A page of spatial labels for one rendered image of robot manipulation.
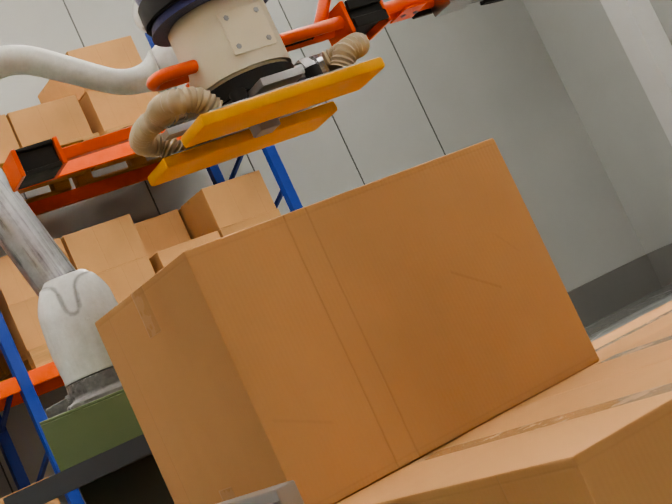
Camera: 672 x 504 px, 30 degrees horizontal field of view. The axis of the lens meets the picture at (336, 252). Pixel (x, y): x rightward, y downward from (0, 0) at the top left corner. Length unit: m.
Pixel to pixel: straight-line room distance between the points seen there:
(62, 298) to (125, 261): 7.23
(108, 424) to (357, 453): 0.74
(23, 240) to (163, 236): 7.70
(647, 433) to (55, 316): 1.53
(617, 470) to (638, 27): 3.89
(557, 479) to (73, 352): 1.46
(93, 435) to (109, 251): 7.40
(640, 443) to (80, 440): 1.35
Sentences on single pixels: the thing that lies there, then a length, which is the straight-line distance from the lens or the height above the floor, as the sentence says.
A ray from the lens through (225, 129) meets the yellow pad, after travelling 1.95.
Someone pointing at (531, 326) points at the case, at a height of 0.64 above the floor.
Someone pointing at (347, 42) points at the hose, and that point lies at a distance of 2.06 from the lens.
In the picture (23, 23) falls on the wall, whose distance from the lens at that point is 11.79.
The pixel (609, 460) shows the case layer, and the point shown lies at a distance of 1.24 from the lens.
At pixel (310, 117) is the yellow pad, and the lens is 2.16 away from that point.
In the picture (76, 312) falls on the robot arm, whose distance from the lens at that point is 2.54.
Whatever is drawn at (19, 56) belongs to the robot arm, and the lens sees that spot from 2.74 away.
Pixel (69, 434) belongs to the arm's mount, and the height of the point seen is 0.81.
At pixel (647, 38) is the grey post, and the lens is 5.04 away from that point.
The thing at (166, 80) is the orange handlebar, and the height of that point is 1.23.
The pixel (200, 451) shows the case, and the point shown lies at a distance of 1.91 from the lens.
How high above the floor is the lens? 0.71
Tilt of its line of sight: 5 degrees up
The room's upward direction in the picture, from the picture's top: 25 degrees counter-clockwise
